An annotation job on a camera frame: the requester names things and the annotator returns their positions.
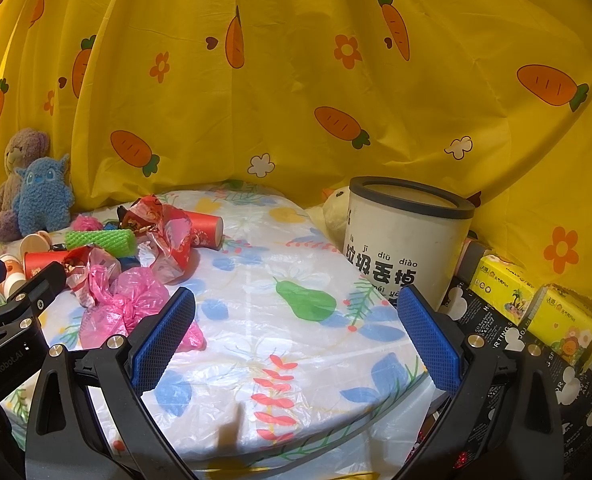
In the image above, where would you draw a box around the yellow duck plush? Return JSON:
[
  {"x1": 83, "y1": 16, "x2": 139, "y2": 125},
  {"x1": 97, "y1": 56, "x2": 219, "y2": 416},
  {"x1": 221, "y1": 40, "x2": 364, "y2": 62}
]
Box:
[{"x1": 322, "y1": 186, "x2": 350, "y2": 248}]

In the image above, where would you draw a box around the large pink plastic bag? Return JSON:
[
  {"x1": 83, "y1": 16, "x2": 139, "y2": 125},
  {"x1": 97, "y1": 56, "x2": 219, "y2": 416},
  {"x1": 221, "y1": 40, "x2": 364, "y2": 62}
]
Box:
[{"x1": 77, "y1": 265, "x2": 208, "y2": 354}]

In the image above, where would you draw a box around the small pink plastic bag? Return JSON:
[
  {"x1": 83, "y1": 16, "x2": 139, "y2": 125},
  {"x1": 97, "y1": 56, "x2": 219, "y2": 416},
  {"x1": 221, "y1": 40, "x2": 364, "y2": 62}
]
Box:
[{"x1": 70, "y1": 214, "x2": 104, "y2": 232}]

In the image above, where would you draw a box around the orange white paper cup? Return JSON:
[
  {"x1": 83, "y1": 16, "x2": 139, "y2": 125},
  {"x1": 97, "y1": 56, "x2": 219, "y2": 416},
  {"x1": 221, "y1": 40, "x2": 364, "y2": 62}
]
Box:
[{"x1": 19, "y1": 231, "x2": 52, "y2": 261}]

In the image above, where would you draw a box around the black mickey print box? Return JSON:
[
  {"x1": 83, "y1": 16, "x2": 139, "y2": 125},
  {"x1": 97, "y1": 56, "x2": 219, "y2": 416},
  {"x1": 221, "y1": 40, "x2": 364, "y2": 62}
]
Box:
[{"x1": 405, "y1": 274, "x2": 592, "y2": 480}]

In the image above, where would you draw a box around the yellow tissue pack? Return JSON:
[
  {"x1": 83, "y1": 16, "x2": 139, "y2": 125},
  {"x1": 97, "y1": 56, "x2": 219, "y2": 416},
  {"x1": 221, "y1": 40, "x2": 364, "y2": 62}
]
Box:
[
  {"x1": 470, "y1": 254, "x2": 538, "y2": 325},
  {"x1": 525, "y1": 285, "x2": 592, "y2": 366}
]

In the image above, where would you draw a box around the purple teddy bear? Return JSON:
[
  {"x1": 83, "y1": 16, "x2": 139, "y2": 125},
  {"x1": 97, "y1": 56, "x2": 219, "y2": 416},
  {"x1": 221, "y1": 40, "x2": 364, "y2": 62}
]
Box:
[{"x1": 0, "y1": 128, "x2": 50, "y2": 242}]

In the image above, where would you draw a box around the red white plastic bag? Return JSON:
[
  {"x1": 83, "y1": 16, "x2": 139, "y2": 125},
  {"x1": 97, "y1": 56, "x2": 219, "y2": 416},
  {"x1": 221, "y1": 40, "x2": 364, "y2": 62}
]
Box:
[{"x1": 118, "y1": 195, "x2": 192, "y2": 284}]

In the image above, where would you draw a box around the red paper cup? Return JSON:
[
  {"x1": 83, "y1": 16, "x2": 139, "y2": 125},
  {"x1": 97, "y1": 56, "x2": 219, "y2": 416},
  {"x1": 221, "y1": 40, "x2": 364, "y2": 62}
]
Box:
[
  {"x1": 23, "y1": 250, "x2": 75, "y2": 278},
  {"x1": 185, "y1": 211, "x2": 224, "y2": 249}
]

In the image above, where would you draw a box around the floral plastic bed cover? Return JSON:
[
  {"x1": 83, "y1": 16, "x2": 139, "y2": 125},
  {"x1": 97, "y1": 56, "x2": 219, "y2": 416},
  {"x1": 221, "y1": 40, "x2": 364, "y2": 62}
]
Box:
[{"x1": 0, "y1": 179, "x2": 450, "y2": 480}]

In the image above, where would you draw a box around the blue fuzzy monster plush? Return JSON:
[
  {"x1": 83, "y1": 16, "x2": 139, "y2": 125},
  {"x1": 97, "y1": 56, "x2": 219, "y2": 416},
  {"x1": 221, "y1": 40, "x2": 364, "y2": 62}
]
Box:
[{"x1": 12, "y1": 154, "x2": 74, "y2": 236}]

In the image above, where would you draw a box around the yellow carrot print curtain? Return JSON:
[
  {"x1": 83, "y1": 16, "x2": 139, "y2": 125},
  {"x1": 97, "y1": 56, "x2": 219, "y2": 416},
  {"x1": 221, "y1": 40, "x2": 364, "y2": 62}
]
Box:
[{"x1": 0, "y1": 0, "x2": 592, "y2": 376}]

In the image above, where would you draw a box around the white cylindrical trash bin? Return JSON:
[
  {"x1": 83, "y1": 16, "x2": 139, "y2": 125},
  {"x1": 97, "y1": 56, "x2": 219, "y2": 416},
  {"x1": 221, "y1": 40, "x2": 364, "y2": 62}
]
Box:
[{"x1": 343, "y1": 177, "x2": 475, "y2": 308}]

